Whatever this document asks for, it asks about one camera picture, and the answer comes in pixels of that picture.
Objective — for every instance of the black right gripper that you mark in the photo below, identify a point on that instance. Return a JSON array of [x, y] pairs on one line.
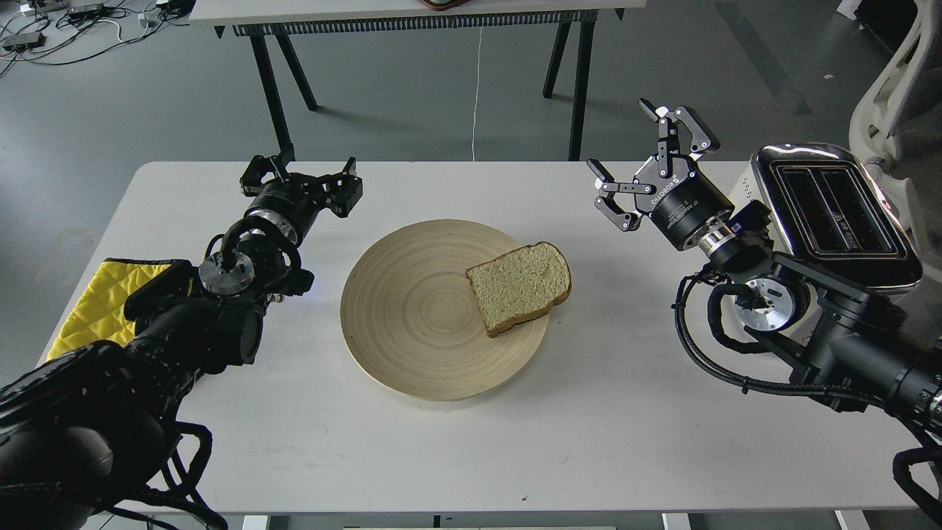
[[684, 203]]

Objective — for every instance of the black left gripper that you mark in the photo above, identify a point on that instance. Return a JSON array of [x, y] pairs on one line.
[[299, 198]]

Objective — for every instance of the slice of bread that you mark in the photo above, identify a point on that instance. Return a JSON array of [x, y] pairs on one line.
[[519, 286]]

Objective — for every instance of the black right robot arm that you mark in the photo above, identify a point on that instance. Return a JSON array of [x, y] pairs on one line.
[[796, 296]]

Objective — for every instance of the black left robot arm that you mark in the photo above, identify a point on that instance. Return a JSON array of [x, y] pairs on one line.
[[98, 425]]

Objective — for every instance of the cream and chrome toaster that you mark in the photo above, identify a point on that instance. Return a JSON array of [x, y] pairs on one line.
[[826, 210]]

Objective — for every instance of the round wooden plate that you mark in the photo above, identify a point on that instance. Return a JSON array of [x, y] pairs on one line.
[[410, 319]]

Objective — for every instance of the yellow quilted cloth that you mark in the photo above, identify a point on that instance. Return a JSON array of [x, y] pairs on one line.
[[99, 312]]

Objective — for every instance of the white office chair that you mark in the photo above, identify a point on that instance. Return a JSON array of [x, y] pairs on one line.
[[895, 128]]

